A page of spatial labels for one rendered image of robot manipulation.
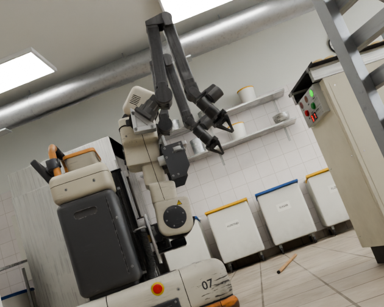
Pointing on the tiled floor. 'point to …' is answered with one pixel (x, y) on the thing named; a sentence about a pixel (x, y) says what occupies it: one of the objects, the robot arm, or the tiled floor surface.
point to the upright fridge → (28, 189)
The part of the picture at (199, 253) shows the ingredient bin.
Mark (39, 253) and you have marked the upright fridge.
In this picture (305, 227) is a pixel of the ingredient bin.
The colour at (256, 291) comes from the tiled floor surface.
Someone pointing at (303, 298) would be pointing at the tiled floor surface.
